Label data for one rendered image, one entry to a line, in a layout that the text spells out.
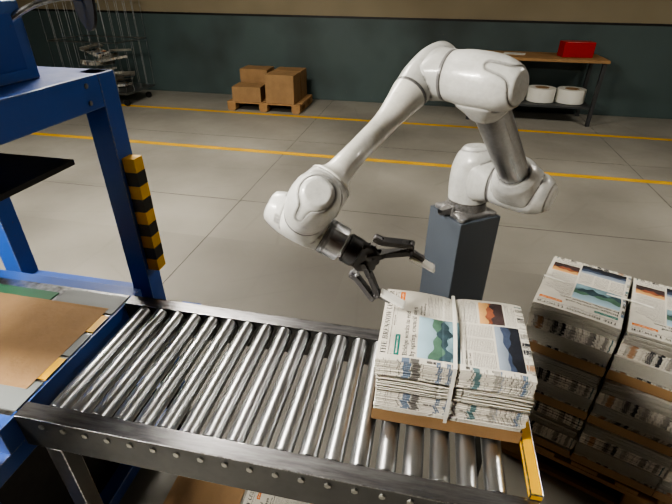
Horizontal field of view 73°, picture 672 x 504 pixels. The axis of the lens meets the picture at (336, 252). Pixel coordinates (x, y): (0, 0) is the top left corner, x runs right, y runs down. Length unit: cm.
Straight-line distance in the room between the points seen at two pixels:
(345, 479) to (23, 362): 104
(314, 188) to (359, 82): 734
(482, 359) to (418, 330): 17
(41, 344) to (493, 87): 152
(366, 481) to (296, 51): 767
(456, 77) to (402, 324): 64
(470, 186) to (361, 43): 647
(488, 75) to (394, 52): 687
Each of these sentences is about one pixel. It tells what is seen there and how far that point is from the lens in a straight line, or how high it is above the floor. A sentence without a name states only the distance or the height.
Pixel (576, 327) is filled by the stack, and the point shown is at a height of 77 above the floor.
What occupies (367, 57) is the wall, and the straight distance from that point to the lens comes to 811.
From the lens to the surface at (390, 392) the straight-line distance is 120.
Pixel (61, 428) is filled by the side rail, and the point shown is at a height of 79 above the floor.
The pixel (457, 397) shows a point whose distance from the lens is 119.
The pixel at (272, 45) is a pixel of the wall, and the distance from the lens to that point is 847.
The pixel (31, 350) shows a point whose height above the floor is 80.
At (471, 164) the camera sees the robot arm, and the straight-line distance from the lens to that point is 177.
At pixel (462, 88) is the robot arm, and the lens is 123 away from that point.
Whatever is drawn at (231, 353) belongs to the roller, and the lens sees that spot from 148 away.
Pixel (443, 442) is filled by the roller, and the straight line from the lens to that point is 127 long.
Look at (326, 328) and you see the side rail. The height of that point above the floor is 80.
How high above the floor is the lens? 180
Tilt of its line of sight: 31 degrees down
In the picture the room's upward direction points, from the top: 1 degrees clockwise
